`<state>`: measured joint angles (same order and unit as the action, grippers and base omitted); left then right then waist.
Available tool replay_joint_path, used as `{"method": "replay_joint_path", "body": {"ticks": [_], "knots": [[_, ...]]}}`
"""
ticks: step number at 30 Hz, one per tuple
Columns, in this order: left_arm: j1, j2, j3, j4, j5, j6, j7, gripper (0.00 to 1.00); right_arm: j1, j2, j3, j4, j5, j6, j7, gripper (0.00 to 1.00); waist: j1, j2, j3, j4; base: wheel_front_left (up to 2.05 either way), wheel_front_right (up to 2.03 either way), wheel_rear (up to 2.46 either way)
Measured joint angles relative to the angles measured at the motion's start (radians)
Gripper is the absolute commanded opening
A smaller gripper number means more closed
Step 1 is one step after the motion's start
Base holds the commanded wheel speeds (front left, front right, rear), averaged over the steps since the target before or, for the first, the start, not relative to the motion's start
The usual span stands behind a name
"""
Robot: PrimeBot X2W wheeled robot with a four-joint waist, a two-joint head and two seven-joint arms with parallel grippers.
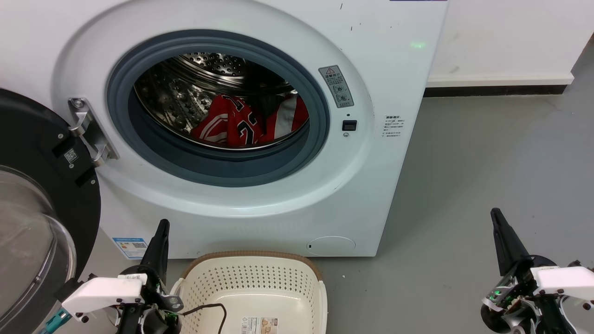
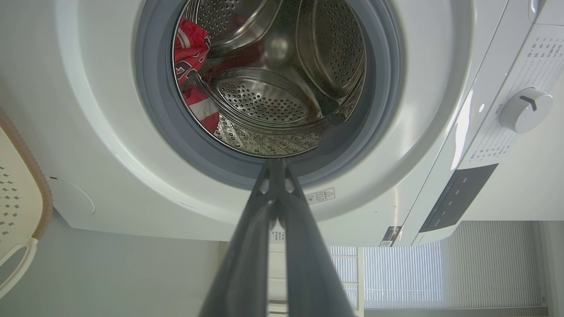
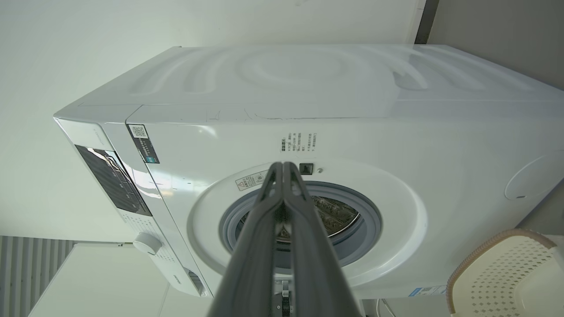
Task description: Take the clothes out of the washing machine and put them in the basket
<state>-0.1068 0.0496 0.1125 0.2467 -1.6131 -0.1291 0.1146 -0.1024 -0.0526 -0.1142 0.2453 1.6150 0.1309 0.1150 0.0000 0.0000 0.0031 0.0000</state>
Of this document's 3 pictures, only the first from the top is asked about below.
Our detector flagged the stainless steel washing machine drum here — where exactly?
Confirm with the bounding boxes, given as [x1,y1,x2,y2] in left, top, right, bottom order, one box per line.
[134,52,310,150]

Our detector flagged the round filter cover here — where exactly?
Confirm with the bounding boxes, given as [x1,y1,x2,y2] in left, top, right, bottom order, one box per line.
[307,236,356,256]

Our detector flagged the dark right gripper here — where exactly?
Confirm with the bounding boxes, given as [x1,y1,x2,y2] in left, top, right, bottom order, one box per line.
[480,208,576,334]

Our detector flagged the teal connector plug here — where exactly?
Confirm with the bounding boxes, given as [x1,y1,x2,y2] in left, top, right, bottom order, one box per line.
[39,308,71,334]

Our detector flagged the silver metal door hinge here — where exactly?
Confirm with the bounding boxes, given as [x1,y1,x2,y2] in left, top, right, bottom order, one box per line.
[68,96,120,167]

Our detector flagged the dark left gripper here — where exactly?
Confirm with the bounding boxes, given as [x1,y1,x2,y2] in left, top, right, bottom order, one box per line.
[117,219,183,334]

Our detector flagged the blue energy label sticker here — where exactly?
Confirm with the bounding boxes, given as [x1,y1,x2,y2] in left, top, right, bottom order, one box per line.
[112,238,149,260]

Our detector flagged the grey rubber door gasket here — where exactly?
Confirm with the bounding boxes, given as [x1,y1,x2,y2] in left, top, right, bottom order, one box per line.
[107,29,331,188]

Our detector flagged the grey warning sticker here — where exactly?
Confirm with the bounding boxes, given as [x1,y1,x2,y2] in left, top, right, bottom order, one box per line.
[318,65,355,109]

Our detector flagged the black round washer door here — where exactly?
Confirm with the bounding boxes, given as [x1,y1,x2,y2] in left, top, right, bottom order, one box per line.
[0,88,102,334]

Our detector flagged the small text sticker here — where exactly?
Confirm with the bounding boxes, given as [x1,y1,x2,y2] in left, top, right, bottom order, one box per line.
[383,115,404,140]

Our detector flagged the thin black cable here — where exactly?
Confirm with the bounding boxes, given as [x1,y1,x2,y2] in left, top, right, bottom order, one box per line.
[179,304,228,334]

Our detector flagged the white ledge with black base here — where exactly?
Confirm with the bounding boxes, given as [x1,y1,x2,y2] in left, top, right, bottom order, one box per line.
[423,73,575,98]

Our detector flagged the clear door glass bowl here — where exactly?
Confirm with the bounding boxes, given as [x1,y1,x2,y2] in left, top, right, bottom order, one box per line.
[0,165,77,334]

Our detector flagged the white front-load washing machine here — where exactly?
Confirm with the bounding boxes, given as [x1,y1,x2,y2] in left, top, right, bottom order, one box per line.
[0,0,450,259]

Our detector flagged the red basketball jersey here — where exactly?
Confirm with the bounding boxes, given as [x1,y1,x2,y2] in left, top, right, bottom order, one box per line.
[190,94,310,148]

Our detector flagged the cream perforated laundry basket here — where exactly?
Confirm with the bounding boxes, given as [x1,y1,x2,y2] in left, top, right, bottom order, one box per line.
[169,250,328,334]

